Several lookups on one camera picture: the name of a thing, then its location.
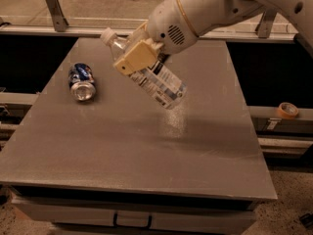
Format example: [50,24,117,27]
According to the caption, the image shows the right metal rail bracket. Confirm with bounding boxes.
[255,9,277,39]

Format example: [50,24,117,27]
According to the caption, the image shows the horizontal metal rail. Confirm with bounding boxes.
[0,24,295,43]

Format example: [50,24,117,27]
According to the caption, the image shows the black drawer handle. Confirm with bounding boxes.
[112,212,153,229]

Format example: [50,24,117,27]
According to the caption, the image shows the metal rail bracket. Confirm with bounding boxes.
[255,9,277,39]
[45,0,68,32]

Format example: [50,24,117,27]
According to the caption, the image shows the left metal rail bracket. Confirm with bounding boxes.
[45,0,68,32]

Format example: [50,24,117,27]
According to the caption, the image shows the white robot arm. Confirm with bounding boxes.
[113,0,313,75]

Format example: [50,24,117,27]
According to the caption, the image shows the orange tape roll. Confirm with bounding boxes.
[278,102,299,118]

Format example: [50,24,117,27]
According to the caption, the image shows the clear plastic water bottle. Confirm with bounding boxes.
[100,27,187,110]

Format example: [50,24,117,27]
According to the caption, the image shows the crushed blue soda can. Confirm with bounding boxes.
[68,63,96,102]

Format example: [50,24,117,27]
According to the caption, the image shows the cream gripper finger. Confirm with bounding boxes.
[127,22,150,48]
[113,38,163,75]

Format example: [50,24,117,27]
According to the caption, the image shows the grey table drawer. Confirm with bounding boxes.
[13,196,255,235]

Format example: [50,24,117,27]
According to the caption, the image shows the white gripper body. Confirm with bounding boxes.
[147,0,199,54]

